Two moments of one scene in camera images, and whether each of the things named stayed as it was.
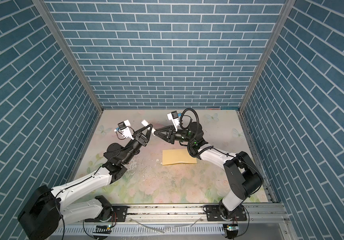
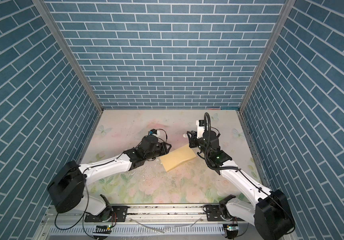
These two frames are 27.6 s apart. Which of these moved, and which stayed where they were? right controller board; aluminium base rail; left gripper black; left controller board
Moved: left gripper black
Stayed: aluminium base rail; right controller board; left controller board
